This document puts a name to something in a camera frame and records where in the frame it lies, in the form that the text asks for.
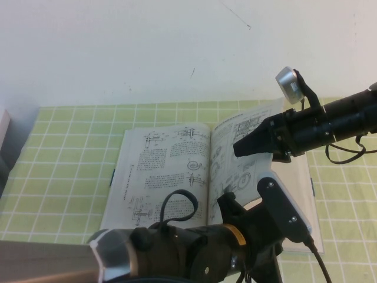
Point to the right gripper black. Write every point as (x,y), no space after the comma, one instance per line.
(294,132)

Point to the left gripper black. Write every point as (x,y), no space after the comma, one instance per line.
(259,236)

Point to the book with diagrams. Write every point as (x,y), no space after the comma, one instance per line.
(165,165)

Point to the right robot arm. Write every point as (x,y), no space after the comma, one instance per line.
(350,118)

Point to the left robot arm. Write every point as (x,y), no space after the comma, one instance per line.
(59,259)

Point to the white zip tie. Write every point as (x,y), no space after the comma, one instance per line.
(95,253)

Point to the green checked tablecloth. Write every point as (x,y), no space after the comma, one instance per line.
(59,147)

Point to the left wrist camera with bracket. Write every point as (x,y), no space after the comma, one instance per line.
(277,203)

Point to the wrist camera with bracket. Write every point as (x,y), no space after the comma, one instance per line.
(277,203)
(290,85)

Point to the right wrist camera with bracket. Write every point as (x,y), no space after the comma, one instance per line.
(290,85)

